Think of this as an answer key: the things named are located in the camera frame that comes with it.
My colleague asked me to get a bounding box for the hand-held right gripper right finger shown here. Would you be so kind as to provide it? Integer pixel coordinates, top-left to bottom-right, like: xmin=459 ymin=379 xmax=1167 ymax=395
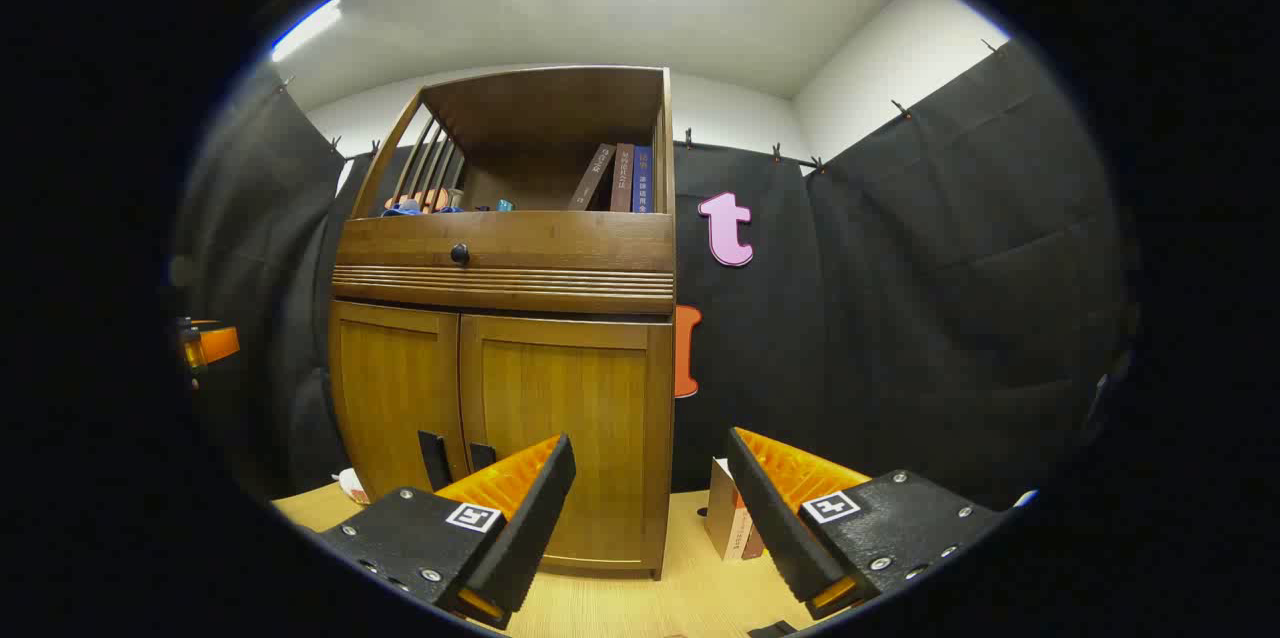
xmin=727 ymin=426 xmax=1006 ymax=621

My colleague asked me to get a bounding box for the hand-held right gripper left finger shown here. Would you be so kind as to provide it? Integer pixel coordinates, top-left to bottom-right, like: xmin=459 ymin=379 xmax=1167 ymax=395
xmin=318 ymin=433 xmax=578 ymax=631

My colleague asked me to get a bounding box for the wooden shoe cabinet door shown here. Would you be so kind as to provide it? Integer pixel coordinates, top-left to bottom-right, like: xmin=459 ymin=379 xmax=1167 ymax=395
xmin=330 ymin=301 xmax=469 ymax=501
xmin=458 ymin=313 xmax=674 ymax=575

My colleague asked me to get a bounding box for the wooden double-door shoe cabinet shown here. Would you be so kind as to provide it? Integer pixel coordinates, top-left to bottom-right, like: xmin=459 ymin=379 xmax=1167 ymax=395
xmin=328 ymin=65 xmax=677 ymax=581

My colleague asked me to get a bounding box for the pale book with orange label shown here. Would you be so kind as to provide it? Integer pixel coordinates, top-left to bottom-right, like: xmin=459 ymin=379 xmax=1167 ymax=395
xmin=703 ymin=458 xmax=755 ymax=561

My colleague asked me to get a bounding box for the orange object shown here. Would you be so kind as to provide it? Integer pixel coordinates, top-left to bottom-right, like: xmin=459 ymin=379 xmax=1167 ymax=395
xmin=386 ymin=187 xmax=451 ymax=213

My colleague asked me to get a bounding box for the black backdrop cloth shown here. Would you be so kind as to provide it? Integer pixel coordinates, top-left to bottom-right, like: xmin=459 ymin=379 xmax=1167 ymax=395
xmin=170 ymin=38 xmax=1141 ymax=511

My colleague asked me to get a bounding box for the small ceiling light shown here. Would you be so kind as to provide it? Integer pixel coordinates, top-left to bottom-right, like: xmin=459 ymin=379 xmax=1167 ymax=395
xmin=270 ymin=0 xmax=343 ymax=63

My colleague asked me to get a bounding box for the maroon book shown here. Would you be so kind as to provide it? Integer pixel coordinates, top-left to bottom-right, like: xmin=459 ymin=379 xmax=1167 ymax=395
xmin=610 ymin=143 xmax=636 ymax=213

